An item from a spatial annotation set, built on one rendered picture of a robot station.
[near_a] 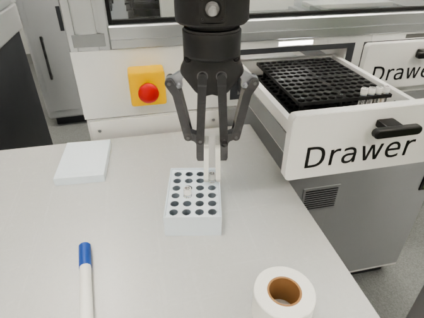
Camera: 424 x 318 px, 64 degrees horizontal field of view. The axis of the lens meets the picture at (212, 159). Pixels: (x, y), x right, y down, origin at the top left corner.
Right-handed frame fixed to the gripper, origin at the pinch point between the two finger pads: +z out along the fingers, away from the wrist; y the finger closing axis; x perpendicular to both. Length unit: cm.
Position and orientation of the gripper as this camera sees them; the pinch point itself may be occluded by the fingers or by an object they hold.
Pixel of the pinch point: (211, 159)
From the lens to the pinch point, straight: 54.0
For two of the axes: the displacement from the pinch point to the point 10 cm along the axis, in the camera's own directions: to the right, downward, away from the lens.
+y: 10.0, -0.1, 0.1
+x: -0.1, -5.5, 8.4
